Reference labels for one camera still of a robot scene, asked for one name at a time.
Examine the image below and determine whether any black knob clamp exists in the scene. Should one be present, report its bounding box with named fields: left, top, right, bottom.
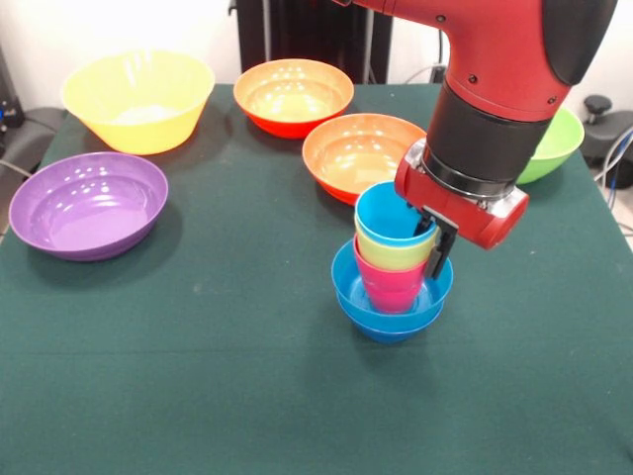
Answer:
left=583, top=94, right=613, bottom=130

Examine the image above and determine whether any dark blue bowl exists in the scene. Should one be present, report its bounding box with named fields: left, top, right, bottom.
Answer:
left=336, top=296, right=445, bottom=345

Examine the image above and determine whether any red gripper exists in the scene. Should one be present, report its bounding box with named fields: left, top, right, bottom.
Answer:
left=394, top=137, right=531, bottom=280

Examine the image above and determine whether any black rounded base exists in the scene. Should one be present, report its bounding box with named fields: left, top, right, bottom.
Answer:
left=577, top=111, right=633, bottom=172

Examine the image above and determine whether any purple bowl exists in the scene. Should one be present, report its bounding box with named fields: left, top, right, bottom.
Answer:
left=8, top=150, right=170, bottom=262

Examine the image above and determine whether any yellow-green cup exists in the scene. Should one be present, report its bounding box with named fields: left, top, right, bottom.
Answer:
left=353, top=217, right=442, bottom=273

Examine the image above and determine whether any orange bowl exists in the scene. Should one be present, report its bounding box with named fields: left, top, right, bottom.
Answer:
left=302, top=113, right=428, bottom=207
left=232, top=57, right=355, bottom=140

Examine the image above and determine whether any large yellow bowl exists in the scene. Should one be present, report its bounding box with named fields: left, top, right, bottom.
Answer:
left=59, top=48, right=217, bottom=156

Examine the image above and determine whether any light blue cup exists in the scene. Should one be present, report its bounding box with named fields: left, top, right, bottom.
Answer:
left=354, top=180, right=442, bottom=247

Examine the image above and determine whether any grey blue cable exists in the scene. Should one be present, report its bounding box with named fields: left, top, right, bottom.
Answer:
left=592, top=126, right=633, bottom=192

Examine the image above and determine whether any red cup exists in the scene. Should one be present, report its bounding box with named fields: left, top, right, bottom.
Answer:
left=352, top=235, right=430, bottom=315

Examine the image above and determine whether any light blue bowl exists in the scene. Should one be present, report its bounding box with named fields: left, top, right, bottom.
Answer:
left=330, top=239, right=455, bottom=319

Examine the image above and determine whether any dark green tablecloth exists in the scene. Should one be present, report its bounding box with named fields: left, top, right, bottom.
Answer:
left=0, top=82, right=633, bottom=475

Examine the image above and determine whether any black chair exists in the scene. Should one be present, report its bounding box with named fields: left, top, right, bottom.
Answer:
left=0, top=106, right=67, bottom=179

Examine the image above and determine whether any light green bowl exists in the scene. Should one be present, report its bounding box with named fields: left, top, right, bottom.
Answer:
left=516, top=106, right=586, bottom=185

